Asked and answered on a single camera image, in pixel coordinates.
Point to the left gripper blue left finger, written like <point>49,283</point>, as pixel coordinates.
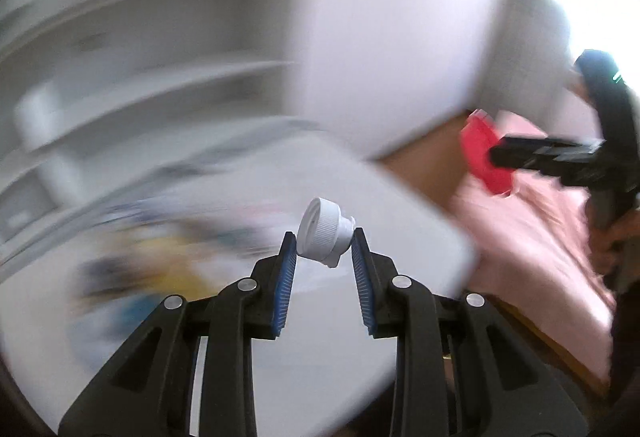
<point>279,288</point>

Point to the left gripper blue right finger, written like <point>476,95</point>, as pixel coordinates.
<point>364,272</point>

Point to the white plastic bottle cap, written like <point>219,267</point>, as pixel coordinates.
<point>324,233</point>

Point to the red plastic lid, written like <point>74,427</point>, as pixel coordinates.
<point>477,137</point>

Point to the person's right hand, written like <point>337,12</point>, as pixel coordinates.
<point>615,241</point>

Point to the pink bed cover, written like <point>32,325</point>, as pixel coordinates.
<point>533,256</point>

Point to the yellow snack bag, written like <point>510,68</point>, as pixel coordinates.
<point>155,261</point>

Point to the white desk hutch shelf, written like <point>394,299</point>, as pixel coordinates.
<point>95,94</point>

